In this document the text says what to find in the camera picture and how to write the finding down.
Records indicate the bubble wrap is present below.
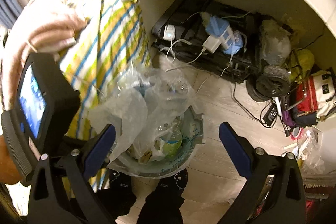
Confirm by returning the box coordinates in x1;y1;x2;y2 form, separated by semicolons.
88;65;195;162

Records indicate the plastic bag with food scraps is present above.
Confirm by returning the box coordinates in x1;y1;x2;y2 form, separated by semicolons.
128;130;165;164

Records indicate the clear plastic bottle green cap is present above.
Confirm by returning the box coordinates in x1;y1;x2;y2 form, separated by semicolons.
161;125;183;157

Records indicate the trash bin with liner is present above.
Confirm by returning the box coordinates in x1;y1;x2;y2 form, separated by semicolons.
108;104;205;180

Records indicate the person's hand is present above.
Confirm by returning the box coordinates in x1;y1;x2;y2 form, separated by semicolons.
0;135;22;185

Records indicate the striped yellow blue bedding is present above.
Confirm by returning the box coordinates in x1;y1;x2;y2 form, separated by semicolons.
57;0;152;193

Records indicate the red white tote bag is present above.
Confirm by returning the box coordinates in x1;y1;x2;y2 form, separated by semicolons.
291;70;335;127

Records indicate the blue power strip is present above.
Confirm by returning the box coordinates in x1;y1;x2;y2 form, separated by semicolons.
206;16;243;55

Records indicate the white charger plug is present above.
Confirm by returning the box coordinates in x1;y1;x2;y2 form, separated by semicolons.
202;35;221;53

